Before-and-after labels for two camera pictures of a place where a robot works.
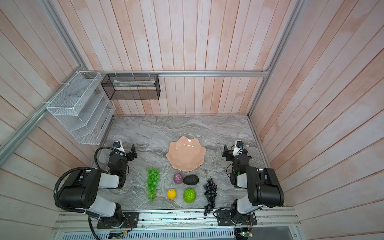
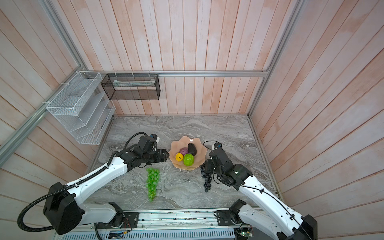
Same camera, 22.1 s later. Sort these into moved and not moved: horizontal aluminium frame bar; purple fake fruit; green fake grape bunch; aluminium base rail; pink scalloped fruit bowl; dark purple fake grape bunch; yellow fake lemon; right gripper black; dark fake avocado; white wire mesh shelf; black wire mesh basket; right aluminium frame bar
Moved: right gripper black; dark purple fake grape bunch; purple fake fruit; yellow fake lemon; dark fake avocado
Not moved: white wire mesh shelf; right aluminium frame bar; green fake grape bunch; pink scalloped fruit bowl; black wire mesh basket; horizontal aluminium frame bar; aluminium base rail
